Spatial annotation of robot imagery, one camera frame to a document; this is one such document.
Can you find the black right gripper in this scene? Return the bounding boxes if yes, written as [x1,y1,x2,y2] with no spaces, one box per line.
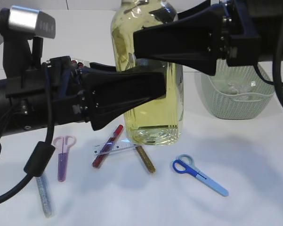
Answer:
[133,0,273,75]

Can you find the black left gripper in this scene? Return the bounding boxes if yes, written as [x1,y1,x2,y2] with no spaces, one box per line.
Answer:
[4,56,166,131]

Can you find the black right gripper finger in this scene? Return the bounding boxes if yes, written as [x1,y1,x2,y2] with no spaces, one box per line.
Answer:
[154,0,211,24]

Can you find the purple artificial grape bunch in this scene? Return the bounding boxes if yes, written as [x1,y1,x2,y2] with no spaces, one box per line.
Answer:
[71,60,84,68]

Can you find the clear plastic sheet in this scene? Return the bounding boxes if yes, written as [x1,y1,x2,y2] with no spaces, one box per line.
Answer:
[221,81,257,95]

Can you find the yellow tea bottle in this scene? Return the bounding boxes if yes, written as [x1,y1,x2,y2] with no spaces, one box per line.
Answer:
[111,0,184,145]

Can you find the blue scissors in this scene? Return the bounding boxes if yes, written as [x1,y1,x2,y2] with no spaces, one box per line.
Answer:
[172,154,229,197]

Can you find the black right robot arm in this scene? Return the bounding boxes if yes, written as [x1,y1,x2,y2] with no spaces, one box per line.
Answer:
[133,0,283,76]

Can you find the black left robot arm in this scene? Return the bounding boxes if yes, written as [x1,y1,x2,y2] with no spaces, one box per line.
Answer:
[0,56,166,136]

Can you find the green plastic woven basket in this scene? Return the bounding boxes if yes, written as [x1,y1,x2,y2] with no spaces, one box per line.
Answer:
[201,60,275,120]

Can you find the clear plastic ruler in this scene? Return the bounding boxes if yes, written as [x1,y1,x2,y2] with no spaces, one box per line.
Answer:
[92,139,140,156]

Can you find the red glitter pen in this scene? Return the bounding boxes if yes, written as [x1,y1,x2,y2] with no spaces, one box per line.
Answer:
[92,124,124,169]

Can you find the gold glitter pen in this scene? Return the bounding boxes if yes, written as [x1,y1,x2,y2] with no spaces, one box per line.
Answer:
[135,146,156,173]

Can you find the silver glitter pen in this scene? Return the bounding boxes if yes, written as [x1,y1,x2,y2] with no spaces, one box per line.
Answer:
[35,173,53,218]

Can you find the pink scissors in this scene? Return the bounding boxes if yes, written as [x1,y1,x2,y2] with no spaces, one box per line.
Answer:
[53,136,76,182]

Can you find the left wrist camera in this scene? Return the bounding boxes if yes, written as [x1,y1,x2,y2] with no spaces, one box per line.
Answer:
[0,6,56,79]

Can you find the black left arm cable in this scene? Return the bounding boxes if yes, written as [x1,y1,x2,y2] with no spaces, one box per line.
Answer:
[0,62,56,209]

